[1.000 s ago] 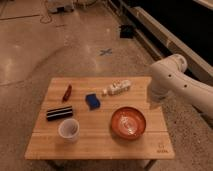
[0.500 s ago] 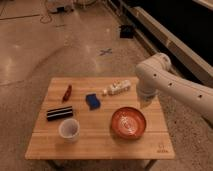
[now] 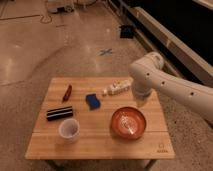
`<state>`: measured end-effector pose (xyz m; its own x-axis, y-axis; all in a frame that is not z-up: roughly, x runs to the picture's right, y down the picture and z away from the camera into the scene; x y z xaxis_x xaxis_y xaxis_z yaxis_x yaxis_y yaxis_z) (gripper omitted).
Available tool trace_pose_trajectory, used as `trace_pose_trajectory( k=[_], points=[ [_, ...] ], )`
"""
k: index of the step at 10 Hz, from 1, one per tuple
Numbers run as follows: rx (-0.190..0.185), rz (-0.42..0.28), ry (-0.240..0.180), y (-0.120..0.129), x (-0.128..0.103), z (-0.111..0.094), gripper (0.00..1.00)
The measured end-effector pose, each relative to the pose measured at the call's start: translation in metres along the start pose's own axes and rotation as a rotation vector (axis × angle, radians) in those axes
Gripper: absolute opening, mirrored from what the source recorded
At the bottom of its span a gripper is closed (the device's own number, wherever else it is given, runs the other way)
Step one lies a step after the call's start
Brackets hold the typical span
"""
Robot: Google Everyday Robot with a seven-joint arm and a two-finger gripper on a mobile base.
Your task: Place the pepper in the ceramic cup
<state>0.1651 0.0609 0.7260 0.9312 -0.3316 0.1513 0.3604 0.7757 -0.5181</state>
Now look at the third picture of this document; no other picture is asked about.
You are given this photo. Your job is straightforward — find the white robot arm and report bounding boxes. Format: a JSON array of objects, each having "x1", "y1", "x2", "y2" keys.
[{"x1": 129, "y1": 52, "x2": 213, "y2": 125}]

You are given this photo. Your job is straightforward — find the white ceramic cup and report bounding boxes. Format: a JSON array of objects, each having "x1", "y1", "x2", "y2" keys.
[{"x1": 58, "y1": 118, "x2": 80, "y2": 142}]

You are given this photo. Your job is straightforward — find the orange bowl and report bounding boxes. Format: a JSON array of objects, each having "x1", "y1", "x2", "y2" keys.
[{"x1": 110, "y1": 106, "x2": 147, "y2": 140}]

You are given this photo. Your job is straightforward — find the blue sponge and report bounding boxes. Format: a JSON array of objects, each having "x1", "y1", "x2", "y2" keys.
[{"x1": 86, "y1": 94, "x2": 101, "y2": 110}]

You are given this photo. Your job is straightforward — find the wooden folding table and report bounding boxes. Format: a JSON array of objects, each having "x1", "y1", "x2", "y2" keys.
[{"x1": 25, "y1": 77, "x2": 175, "y2": 160}]

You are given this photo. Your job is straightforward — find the black box on floor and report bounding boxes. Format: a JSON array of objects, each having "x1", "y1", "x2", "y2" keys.
[{"x1": 120, "y1": 25, "x2": 134, "y2": 38}]

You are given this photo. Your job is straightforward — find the black white striped box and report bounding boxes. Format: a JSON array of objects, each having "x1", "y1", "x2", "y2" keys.
[{"x1": 46, "y1": 106, "x2": 73, "y2": 121}]

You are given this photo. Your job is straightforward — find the white equipment on floor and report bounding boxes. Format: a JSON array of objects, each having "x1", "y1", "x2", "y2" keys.
[{"x1": 46, "y1": 0, "x2": 74, "y2": 13}]

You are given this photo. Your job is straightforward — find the long grey wall rail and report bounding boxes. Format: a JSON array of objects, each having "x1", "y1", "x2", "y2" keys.
[{"x1": 106, "y1": 0, "x2": 213, "y2": 87}]

